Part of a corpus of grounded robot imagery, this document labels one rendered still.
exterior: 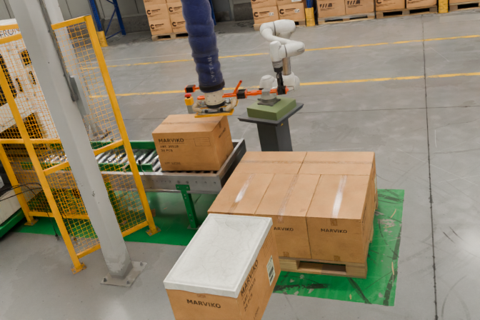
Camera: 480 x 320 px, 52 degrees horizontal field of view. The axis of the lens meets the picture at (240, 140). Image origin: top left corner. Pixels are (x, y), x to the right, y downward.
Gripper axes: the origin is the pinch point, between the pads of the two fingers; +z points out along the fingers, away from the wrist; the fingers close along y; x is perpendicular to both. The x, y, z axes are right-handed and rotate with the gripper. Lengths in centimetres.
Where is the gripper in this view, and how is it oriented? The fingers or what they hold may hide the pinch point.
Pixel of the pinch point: (281, 89)
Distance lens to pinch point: 421.0
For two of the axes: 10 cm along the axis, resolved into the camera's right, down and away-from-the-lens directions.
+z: 1.7, 8.9, 4.2
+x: 9.6, -0.6, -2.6
